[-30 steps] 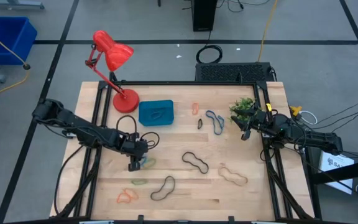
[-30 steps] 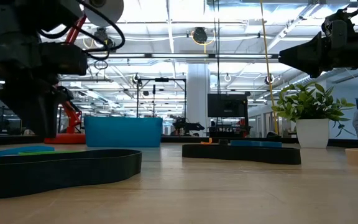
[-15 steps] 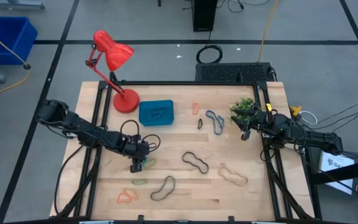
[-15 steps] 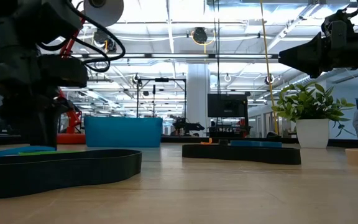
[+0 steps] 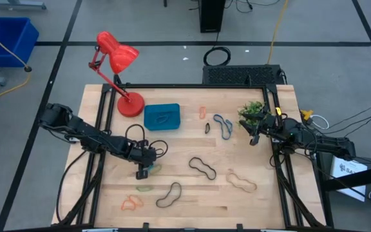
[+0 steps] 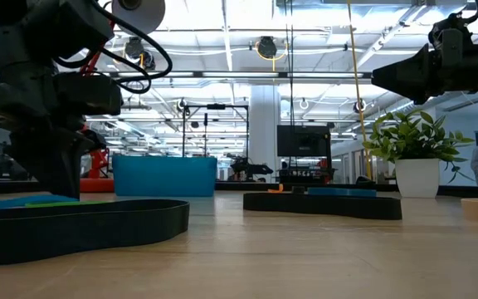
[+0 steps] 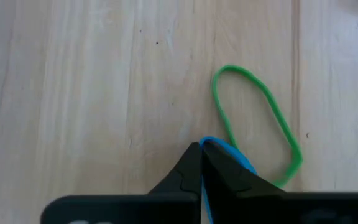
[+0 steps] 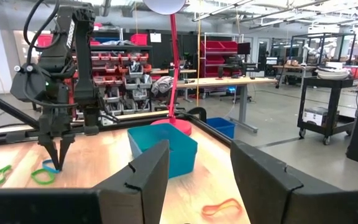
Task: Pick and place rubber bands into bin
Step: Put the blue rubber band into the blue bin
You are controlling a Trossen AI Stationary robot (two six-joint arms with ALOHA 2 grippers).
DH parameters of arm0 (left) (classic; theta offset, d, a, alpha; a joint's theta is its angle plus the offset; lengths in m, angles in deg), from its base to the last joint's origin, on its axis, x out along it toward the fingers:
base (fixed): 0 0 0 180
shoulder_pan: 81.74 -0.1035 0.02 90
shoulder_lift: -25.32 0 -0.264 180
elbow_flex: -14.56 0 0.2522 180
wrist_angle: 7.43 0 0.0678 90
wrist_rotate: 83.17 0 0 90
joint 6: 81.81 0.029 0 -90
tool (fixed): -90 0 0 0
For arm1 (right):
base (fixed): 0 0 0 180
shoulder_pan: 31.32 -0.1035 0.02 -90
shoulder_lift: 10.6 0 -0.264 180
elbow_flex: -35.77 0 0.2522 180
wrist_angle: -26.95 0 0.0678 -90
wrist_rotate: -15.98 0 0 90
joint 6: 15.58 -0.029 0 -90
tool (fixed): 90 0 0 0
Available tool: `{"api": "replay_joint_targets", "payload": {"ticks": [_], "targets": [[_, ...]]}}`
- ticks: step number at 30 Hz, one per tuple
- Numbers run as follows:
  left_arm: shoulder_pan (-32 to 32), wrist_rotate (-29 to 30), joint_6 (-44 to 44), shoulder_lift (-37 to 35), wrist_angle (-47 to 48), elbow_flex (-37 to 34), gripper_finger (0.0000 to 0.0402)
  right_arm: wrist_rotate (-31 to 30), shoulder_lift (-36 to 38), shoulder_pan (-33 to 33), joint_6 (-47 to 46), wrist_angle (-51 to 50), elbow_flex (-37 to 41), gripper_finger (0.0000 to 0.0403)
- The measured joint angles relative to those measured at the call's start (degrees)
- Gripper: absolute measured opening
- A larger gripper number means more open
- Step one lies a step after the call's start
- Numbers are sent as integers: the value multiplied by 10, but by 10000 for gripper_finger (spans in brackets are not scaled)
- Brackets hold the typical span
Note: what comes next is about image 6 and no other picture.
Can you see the green rubber band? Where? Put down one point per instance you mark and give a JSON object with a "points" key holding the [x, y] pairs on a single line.
{"points": [[64, 204]]}

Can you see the colourful pieces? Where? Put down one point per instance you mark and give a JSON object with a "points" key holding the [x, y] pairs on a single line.
{"points": [[15, 202]]}

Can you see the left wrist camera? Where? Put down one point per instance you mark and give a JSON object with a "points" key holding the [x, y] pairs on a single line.
{"points": [[89, 95]]}

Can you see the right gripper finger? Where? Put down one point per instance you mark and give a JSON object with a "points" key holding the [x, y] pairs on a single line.
{"points": [[409, 74], [420, 97]]}

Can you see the black monitor on stand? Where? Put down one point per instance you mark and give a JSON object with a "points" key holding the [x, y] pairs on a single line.
{"points": [[303, 141]]}

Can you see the wide orange rubber band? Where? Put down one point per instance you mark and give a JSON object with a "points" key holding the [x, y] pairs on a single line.
{"points": [[281, 189]]}

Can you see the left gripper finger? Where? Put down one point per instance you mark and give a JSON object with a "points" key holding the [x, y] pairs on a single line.
{"points": [[48, 162], [77, 158]]}

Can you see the black rig frame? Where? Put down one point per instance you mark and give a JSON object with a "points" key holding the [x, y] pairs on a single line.
{"points": [[216, 106]]}

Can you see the blue plastic bin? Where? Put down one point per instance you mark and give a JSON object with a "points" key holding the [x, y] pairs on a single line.
{"points": [[164, 176]]}

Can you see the red desk lamp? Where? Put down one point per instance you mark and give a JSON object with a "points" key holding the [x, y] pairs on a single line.
{"points": [[98, 185]]}

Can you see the blue rubber band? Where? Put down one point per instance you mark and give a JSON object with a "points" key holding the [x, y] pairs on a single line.
{"points": [[342, 192]]}

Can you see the black background robot arm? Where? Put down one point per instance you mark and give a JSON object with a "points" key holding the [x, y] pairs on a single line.
{"points": [[247, 168]]}

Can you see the green plant in white pot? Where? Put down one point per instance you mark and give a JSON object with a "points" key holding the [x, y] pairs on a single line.
{"points": [[417, 178]]}

